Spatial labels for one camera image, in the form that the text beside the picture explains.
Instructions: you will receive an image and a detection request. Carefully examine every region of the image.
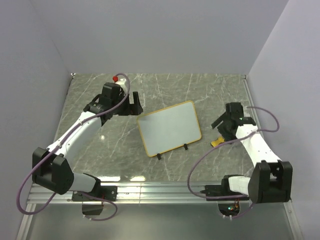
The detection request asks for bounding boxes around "yellow handled eraser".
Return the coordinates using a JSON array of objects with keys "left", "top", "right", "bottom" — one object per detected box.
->
[{"left": 210, "top": 136, "right": 225, "bottom": 148}]

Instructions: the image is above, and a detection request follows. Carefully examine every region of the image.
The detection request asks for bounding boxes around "aluminium side rail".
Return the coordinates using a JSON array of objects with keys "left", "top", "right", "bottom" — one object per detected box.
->
[{"left": 241, "top": 74, "right": 280, "bottom": 181}]

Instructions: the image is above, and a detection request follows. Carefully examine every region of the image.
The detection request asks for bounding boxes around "aluminium mounting rail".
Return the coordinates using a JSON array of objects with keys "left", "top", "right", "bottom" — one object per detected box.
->
[{"left": 26, "top": 181, "right": 291, "bottom": 205}]

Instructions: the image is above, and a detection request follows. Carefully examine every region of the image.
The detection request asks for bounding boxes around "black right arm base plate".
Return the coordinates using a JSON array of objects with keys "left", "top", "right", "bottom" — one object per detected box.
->
[{"left": 200, "top": 185, "right": 225, "bottom": 201}]

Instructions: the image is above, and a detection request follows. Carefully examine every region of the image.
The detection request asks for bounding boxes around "yellow framed whiteboard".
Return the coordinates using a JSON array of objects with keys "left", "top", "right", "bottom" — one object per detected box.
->
[{"left": 136, "top": 100, "right": 202, "bottom": 158}]

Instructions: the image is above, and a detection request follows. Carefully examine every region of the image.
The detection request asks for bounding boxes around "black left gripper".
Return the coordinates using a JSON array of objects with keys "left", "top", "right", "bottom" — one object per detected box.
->
[{"left": 111, "top": 91, "right": 143, "bottom": 116}]

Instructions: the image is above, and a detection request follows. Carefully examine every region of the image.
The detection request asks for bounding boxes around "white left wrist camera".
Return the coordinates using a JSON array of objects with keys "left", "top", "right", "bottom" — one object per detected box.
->
[{"left": 112, "top": 76, "right": 128, "bottom": 92}]

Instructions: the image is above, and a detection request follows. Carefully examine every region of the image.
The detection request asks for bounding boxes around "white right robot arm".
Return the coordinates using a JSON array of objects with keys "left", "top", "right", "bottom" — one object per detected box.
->
[{"left": 211, "top": 102, "right": 293, "bottom": 204}]

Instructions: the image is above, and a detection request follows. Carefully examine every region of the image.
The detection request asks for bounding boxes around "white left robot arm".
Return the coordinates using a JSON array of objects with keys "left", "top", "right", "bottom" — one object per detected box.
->
[{"left": 32, "top": 78, "right": 143, "bottom": 201}]

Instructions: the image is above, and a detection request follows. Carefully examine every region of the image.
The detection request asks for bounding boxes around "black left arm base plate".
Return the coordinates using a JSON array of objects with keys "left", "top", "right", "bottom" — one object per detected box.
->
[{"left": 71, "top": 185, "right": 118, "bottom": 202}]

